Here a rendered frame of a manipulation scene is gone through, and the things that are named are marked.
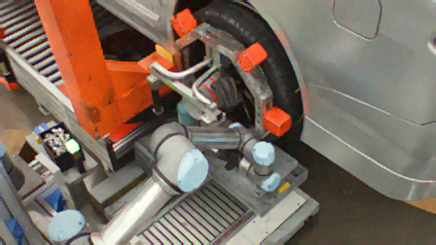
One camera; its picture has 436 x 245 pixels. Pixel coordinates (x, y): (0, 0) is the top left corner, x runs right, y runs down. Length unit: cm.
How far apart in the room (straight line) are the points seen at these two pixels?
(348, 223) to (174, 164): 154
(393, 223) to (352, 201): 24
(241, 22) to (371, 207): 135
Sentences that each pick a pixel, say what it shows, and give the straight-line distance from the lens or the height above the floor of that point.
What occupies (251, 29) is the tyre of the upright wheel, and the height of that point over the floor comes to 116.
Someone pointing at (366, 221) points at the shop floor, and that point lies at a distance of 296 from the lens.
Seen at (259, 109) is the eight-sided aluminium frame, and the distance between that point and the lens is 216.
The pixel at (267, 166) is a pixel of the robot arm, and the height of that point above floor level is 95.
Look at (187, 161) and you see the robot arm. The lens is 156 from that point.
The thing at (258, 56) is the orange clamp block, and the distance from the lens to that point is 203.
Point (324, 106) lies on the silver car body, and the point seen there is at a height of 102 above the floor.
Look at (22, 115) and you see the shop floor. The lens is 373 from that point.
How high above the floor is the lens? 244
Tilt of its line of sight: 46 degrees down
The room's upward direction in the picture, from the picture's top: 5 degrees counter-clockwise
